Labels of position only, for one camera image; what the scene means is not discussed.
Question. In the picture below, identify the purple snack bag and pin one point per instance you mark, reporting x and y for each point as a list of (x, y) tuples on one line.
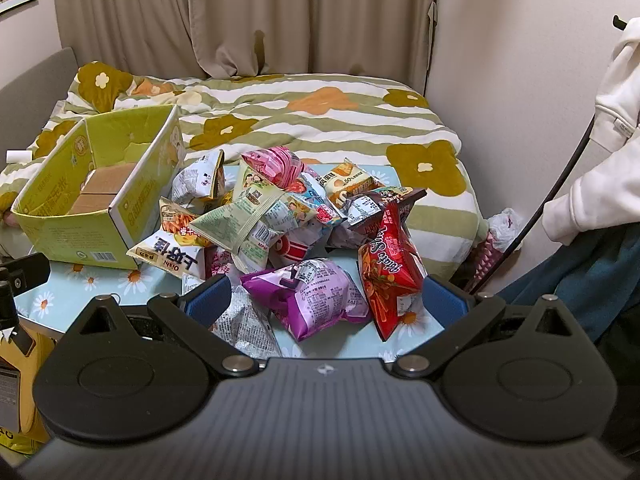
[(309, 296)]

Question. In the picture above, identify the green striped floral duvet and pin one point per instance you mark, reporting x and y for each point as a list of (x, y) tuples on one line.
[(322, 118)]

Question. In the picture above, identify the shrimp flake snack bag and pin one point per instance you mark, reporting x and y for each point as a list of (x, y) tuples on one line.
[(294, 246)]

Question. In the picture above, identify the silver grey snack bag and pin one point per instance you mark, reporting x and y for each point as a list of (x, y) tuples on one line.
[(246, 327)]

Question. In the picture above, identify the light blue daisy tablecloth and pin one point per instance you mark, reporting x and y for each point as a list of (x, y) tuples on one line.
[(55, 304)]

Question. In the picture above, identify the cream orange cake packet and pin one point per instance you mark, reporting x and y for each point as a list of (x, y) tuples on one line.
[(347, 180)]

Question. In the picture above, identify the beige curtain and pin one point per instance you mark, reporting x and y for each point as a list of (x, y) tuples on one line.
[(390, 39)]

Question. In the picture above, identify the pale green snack bag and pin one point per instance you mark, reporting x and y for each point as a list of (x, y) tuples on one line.
[(241, 226)]

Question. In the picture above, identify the green cardboard box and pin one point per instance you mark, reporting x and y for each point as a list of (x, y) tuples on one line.
[(97, 194)]

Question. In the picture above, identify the pink striped snack bag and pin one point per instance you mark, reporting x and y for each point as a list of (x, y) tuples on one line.
[(279, 165)]

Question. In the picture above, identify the blue jeans leg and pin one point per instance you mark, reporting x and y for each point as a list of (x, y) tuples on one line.
[(596, 277)]

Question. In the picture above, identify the white plastic bag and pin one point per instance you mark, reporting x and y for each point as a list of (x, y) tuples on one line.
[(504, 228)]

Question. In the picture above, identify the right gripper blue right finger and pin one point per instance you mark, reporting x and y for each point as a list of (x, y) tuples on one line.
[(445, 302)]

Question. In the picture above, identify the white orange chip bag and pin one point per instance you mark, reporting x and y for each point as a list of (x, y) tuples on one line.
[(174, 248)]

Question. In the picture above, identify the white orange snack bag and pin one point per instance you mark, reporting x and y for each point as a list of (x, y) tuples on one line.
[(202, 180)]

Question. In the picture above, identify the red spicy snack bag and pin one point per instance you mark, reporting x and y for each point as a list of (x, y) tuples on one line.
[(390, 272)]

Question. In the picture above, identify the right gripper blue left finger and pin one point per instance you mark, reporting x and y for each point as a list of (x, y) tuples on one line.
[(207, 301)]

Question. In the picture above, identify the grey bed headboard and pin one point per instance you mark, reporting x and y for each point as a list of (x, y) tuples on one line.
[(28, 101)]

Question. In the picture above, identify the brown chocolate snack bag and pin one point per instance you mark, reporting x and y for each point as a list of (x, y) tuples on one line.
[(366, 210)]

